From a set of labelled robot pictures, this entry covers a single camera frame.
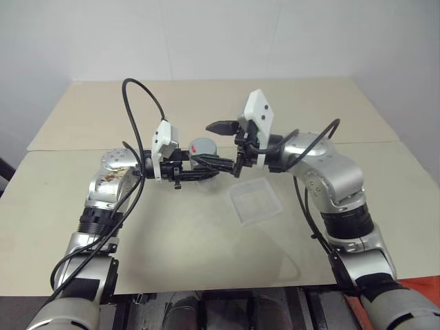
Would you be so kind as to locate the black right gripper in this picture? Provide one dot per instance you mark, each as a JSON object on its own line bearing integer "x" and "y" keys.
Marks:
{"x": 248, "y": 135}

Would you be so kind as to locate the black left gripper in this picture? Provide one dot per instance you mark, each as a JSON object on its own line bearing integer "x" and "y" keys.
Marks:
{"x": 170, "y": 170}

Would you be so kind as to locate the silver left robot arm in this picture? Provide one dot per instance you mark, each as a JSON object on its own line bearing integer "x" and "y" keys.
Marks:
{"x": 103, "y": 192}

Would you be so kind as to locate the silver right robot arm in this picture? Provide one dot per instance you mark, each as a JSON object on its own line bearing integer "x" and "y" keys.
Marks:
{"x": 331, "y": 172}

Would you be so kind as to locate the clear plastic box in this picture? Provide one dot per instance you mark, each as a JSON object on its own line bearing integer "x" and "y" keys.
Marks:
{"x": 256, "y": 203}

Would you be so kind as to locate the grey round tape roll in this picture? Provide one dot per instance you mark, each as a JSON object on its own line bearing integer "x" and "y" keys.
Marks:
{"x": 206, "y": 144}

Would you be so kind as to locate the orange red surface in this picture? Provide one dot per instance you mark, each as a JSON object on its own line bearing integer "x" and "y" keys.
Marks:
{"x": 421, "y": 282}

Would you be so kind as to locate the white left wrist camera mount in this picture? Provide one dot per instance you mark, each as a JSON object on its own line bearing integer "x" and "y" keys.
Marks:
{"x": 161, "y": 135}

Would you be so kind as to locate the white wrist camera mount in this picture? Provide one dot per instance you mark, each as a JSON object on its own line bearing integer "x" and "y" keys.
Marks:
{"x": 161, "y": 135}
{"x": 259, "y": 106}

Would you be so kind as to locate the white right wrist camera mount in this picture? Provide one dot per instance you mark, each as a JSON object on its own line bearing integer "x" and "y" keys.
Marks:
{"x": 259, "y": 106}

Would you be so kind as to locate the black metal frame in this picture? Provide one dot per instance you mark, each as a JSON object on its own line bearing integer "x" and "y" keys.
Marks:
{"x": 130, "y": 313}

